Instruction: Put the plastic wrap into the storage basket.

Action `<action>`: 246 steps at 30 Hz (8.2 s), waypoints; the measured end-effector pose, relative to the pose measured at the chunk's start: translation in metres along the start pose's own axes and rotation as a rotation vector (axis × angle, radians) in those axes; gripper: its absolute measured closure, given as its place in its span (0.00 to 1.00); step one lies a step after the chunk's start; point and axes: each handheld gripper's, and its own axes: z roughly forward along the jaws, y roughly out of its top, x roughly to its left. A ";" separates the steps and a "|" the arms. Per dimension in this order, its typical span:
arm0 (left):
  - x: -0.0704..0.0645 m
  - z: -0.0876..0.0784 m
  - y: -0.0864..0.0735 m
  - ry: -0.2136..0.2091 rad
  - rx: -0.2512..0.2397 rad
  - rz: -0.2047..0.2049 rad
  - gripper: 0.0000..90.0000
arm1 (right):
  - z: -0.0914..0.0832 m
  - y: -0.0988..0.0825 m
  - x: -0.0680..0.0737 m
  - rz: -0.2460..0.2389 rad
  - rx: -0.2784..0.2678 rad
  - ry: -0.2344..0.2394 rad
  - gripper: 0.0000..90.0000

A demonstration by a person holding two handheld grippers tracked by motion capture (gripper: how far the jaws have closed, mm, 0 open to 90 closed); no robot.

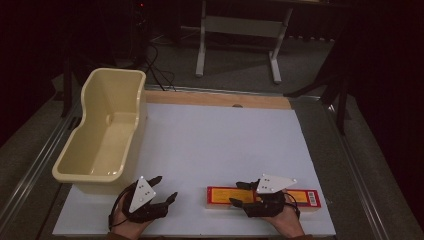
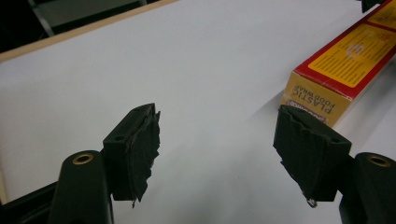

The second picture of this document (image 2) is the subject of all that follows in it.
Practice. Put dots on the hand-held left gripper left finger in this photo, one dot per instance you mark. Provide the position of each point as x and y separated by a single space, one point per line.
126 155

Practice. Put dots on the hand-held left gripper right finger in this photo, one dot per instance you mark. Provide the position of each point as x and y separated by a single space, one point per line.
311 152

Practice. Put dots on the yellow and red food wrap box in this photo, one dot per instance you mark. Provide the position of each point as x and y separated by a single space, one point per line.
348 62

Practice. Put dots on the grey metal stand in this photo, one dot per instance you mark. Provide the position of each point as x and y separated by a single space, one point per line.
41 17

